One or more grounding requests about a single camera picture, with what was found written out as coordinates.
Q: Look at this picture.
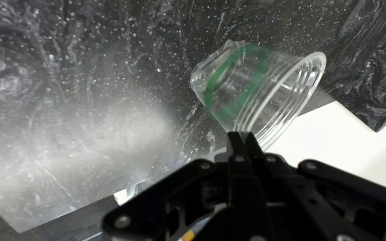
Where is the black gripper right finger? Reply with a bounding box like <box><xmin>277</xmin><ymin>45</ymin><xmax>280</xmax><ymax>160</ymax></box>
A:
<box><xmin>243</xmin><ymin>131</ymin><xmax>386</xmax><ymax>241</ymax></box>

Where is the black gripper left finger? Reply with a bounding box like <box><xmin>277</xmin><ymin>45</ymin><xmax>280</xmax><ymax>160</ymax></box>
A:
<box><xmin>100</xmin><ymin>131</ymin><xmax>267</xmax><ymax>241</ymax></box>

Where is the clear plastic cup green band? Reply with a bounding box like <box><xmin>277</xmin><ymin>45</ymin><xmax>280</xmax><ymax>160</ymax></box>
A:
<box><xmin>189</xmin><ymin>38</ymin><xmax>328</xmax><ymax>151</ymax></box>

